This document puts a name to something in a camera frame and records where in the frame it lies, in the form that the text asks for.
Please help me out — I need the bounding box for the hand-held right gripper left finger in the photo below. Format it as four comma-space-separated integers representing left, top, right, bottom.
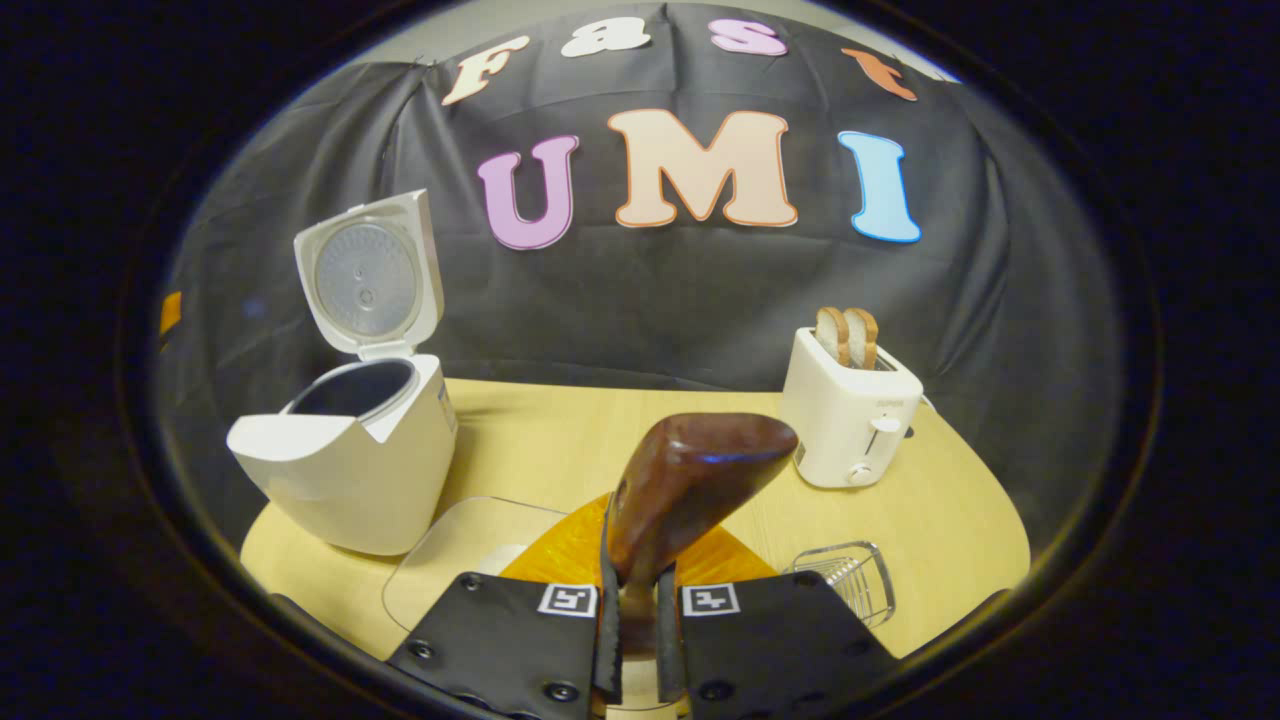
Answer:
385, 492, 623, 720

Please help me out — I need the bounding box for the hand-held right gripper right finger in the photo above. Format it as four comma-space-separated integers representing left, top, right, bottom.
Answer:
655, 525, 901, 720

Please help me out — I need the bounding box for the clear box of white rice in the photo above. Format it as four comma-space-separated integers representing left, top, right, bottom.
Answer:
382, 496, 571, 633

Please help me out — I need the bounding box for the clear wire chopstick holder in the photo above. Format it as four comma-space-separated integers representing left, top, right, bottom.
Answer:
785, 541, 896, 629

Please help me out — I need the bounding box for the brown wooden spoon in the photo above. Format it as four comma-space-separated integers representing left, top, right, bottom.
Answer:
605, 412, 799, 661

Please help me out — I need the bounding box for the white rice cooker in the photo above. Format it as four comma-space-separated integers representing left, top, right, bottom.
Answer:
226, 190, 459, 557

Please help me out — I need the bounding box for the white toaster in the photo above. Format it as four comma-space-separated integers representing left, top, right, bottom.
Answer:
780, 326, 924, 489

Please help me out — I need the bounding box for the toasted bread slice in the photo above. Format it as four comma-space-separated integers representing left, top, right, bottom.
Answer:
845, 308, 881, 371
815, 306, 852, 367

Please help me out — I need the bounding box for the black backdrop cloth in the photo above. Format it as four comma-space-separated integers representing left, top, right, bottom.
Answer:
150, 5, 1126, 561

